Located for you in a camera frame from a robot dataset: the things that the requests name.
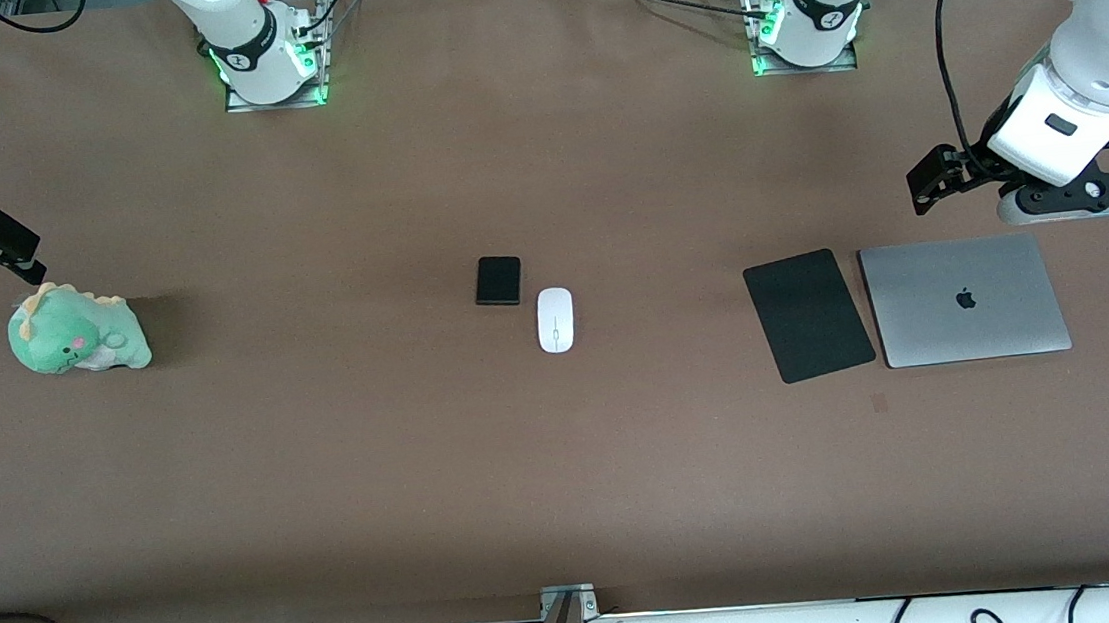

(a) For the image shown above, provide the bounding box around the white computer mouse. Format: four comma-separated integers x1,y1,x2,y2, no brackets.
534,286,578,356

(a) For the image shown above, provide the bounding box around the small black phone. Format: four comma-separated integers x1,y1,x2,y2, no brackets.
472,253,526,309

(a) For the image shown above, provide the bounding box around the black mouse pad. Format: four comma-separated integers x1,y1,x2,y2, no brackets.
740,244,879,389

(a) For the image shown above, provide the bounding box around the green dinosaur plush toy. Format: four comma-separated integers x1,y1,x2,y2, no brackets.
3,274,155,382

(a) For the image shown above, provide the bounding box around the silver closed laptop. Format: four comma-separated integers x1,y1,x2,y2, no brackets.
857,228,1074,371

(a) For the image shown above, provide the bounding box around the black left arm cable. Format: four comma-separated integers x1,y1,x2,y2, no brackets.
932,0,1010,180

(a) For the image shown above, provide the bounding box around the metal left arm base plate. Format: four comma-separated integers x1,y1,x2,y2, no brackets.
745,0,860,80

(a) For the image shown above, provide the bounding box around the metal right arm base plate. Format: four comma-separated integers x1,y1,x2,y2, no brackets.
219,31,330,115

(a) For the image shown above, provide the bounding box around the metal table edge bracket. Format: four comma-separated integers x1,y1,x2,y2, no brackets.
538,582,599,623

